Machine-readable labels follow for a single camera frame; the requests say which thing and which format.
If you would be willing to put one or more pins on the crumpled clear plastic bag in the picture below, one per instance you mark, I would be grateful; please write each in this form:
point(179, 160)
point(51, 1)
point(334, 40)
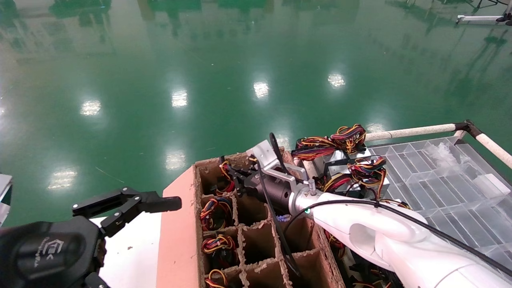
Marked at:
point(442, 155)

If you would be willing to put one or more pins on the brown divided cardboard box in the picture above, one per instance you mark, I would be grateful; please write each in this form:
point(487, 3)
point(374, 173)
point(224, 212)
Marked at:
point(264, 248)

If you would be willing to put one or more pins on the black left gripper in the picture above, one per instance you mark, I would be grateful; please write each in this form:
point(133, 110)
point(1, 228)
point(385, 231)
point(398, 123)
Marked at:
point(44, 256)

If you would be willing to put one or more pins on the black rail corner joint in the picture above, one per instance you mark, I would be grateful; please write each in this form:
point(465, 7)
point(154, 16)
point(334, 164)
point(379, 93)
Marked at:
point(466, 127)

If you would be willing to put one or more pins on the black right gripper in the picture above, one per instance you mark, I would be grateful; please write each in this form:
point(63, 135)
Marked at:
point(276, 194)

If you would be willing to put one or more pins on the white padded rail pipe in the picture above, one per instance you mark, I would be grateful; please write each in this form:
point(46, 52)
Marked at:
point(496, 148)
point(412, 131)
point(308, 168)

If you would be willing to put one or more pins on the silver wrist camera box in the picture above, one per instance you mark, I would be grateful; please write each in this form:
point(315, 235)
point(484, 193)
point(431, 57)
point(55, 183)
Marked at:
point(270, 160)

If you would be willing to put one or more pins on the white stand base beam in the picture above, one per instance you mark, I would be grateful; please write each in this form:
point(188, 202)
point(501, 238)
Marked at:
point(480, 18)

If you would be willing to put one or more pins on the clear plastic divided tray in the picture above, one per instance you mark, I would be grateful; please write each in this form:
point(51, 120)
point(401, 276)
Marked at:
point(440, 188)

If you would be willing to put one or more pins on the grey metal object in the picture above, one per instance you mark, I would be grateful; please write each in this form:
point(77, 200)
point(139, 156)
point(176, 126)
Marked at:
point(4, 196)

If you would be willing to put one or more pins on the pink foam board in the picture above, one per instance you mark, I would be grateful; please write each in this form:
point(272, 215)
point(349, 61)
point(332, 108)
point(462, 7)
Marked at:
point(176, 240)

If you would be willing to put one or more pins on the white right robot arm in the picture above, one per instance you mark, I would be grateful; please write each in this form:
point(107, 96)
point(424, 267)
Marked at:
point(380, 236)

